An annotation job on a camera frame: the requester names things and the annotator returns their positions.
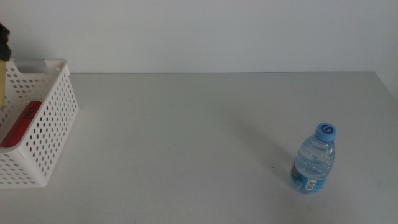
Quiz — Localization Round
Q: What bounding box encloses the yellow tea bottle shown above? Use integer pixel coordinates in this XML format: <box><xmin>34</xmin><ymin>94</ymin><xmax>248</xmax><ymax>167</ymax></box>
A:
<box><xmin>0</xmin><ymin>60</ymin><xmax>7</xmax><ymax>111</ymax></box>

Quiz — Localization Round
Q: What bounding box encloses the red soda can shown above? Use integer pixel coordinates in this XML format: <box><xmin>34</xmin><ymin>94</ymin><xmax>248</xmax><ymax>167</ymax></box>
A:
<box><xmin>0</xmin><ymin>100</ymin><xmax>43</xmax><ymax>149</ymax></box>

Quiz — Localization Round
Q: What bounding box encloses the blue cap water bottle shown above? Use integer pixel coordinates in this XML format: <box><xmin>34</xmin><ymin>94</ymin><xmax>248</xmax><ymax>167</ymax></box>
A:
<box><xmin>290</xmin><ymin>123</ymin><xmax>337</xmax><ymax>195</ymax></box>

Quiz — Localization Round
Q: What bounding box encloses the white perforated plastic basket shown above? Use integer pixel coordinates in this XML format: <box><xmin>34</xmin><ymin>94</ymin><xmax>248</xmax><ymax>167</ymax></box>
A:
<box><xmin>0</xmin><ymin>58</ymin><xmax>80</xmax><ymax>189</ymax></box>

